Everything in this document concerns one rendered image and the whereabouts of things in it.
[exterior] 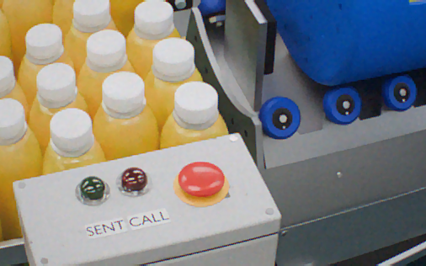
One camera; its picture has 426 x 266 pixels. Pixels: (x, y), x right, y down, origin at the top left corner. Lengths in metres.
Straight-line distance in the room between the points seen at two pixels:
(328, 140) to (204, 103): 0.24
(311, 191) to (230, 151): 0.31
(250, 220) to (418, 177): 0.45
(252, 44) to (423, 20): 0.20
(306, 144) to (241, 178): 0.29
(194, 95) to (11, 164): 0.18
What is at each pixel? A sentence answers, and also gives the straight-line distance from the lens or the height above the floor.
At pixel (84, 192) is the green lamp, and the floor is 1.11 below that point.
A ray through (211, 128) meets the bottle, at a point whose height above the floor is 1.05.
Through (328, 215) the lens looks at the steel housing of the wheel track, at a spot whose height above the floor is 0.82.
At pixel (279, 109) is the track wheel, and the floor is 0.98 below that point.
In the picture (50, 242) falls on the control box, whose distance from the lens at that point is 0.77.
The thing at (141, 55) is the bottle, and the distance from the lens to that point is 1.01.
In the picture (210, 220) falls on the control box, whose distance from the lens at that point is 0.78.
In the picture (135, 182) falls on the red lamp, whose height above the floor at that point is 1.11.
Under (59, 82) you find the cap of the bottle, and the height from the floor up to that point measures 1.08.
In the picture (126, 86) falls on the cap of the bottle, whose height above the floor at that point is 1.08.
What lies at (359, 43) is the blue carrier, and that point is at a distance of 0.98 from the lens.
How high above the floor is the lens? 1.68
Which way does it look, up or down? 44 degrees down
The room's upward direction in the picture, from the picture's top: 2 degrees clockwise
